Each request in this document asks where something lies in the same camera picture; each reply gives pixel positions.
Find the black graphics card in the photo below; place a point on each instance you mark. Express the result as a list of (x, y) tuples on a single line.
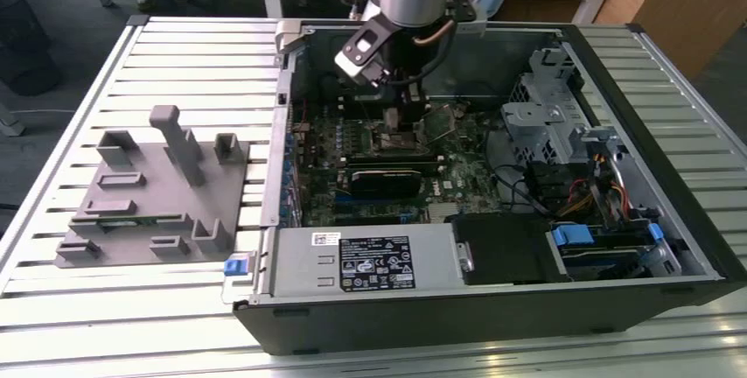
[(385, 184)]

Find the silver CPU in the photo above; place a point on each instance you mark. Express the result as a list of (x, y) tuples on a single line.
[(401, 137)]

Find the green motherboard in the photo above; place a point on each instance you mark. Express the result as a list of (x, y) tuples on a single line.
[(467, 168)]

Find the silver chipset heatsink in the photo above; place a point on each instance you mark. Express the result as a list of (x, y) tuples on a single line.
[(441, 212)]

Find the silver power supply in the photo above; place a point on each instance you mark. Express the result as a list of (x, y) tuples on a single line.
[(303, 260)]

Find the wooden cabinet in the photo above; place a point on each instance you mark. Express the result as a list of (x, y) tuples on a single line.
[(688, 10)]

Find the CPU socket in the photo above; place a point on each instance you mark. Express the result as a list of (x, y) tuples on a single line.
[(375, 142)]

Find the green RAM stick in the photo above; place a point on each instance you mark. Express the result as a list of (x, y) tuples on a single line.
[(140, 221)]

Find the black drive bay box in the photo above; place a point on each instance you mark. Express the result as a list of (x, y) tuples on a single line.
[(501, 247)]

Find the black PC case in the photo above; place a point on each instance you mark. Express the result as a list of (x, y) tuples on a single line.
[(467, 321)]

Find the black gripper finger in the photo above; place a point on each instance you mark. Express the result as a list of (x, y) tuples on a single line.
[(416, 107), (392, 120)]

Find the black bin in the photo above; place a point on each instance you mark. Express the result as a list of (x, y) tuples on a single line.
[(25, 45)]

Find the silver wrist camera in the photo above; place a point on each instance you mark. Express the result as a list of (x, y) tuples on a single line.
[(357, 52)]

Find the blue case latch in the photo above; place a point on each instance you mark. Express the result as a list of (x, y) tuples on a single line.
[(235, 265)]

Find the silver metal drive cage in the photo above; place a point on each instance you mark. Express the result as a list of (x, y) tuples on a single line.
[(528, 117)]

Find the grey stand foot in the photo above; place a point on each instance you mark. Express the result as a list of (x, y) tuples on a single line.
[(10, 126)]

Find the hard disk in blue carrier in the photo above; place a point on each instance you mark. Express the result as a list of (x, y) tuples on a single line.
[(571, 236)]

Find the grey parts rack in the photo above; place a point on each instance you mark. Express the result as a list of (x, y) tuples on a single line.
[(157, 177)]

